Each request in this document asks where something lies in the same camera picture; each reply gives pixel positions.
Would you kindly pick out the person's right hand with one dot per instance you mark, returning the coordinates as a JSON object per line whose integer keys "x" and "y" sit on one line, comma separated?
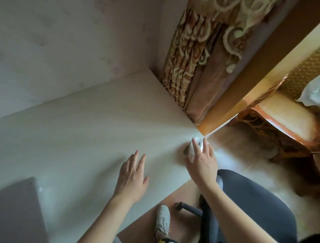
{"x": 203, "y": 170}

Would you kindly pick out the person's left hand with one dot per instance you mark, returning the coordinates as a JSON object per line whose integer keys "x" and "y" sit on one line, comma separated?
{"x": 131, "y": 182}

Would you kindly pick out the white mouse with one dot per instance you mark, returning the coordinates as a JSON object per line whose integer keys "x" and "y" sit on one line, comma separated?
{"x": 198, "y": 143}

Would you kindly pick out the black office chair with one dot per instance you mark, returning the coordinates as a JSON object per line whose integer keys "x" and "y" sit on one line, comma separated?
{"x": 250, "y": 200}

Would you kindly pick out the silver laptop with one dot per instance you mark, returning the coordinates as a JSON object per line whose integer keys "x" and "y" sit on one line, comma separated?
{"x": 20, "y": 215}

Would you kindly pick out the person's right forearm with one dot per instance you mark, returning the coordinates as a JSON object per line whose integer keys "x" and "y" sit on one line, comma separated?
{"x": 232, "y": 217}

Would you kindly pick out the person's left forearm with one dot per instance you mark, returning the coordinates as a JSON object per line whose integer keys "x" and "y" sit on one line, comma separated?
{"x": 105, "y": 222}

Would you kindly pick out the white desk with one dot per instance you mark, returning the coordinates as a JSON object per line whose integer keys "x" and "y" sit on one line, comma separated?
{"x": 87, "y": 125}

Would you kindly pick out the white sneaker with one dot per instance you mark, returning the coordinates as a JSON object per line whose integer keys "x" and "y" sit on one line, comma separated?
{"x": 162, "y": 217}

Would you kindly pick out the black patterned shorts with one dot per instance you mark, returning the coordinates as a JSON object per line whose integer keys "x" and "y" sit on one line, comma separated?
{"x": 165, "y": 241}

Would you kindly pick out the rattan armchair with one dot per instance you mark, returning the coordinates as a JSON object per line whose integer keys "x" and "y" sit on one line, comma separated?
{"x": 287, "y": 117}

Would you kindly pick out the brown patterned curtain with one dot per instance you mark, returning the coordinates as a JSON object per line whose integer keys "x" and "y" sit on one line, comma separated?
{"x": 200, "y": 62}

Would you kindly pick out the pale sheer curtain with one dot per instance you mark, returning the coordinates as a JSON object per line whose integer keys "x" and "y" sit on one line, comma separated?
{"x": 311, "y": 92}

